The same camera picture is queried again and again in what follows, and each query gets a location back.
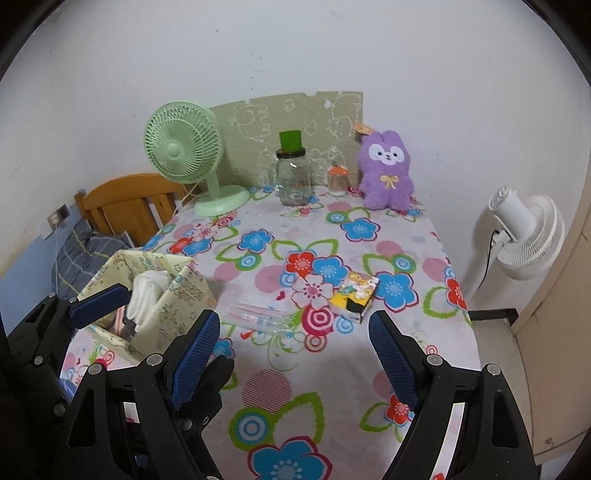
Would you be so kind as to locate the green desk fan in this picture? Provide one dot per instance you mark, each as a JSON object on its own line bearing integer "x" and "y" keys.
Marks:
{"x": 182, "y": 147}

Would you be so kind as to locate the floral tablecloth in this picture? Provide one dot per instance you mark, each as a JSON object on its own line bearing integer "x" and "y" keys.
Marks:
{"x": 351, "y": 369}

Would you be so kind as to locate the small jar with orange lid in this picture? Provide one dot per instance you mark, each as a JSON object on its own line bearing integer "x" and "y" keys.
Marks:
{"x": 338, "y": 182}

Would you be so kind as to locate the white standing fan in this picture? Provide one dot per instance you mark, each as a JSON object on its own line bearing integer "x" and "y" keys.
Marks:
{"x": 531, "y": 235}

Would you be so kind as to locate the patterned fabric storage box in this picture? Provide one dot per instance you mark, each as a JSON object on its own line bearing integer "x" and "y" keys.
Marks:
{"x": 184, "y": 295}

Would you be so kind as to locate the purple plush rabbit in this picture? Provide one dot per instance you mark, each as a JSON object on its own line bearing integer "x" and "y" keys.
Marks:
{"x": 388, "y": 177}

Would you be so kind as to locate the blue plaid pillow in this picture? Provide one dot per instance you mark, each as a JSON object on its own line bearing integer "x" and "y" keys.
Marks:
{"x": 78, "y": 258}

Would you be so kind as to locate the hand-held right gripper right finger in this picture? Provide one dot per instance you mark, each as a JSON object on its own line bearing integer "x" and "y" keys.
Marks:
{"x": 392, "y": 355}

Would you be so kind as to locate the clear plastic packet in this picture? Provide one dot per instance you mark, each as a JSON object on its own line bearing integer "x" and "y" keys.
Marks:
{"x": 261, "y": 318}

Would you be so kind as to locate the green patterned board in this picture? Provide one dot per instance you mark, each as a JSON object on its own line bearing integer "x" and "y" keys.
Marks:
{"x": 249, "y": 120}

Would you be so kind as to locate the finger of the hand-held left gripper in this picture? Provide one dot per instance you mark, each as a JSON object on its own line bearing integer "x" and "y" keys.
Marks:
{"x": 207, "y": 392}
{"x": 101, "y": 302}

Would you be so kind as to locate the white cloth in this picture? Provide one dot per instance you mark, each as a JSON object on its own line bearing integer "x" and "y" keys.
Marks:
{"x": 147, "y": 290}

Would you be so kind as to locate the glass mug jar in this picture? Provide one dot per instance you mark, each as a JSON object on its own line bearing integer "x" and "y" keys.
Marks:
{"x": 291, "y": 182}

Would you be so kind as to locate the wooden chair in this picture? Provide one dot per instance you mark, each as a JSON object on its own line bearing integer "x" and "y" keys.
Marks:
{"x": 124, "y": 203}

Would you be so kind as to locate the yellow printed card box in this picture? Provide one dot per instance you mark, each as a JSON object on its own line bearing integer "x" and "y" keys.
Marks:
{"x": 353, "y": 295}

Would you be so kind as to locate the wall socket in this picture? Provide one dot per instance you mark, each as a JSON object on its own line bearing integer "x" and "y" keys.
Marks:
{"x": 59, "y": 218}

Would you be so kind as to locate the beige wardrobe door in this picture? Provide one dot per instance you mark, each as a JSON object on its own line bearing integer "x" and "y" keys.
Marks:
{"x": 568, "y": 323}

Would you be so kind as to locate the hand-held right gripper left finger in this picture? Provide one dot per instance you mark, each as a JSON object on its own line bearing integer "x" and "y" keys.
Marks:
{"x": 194, "y": 355}

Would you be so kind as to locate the green plastic cup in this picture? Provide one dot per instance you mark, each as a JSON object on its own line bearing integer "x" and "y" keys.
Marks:
{"x": 290, "y": 141}

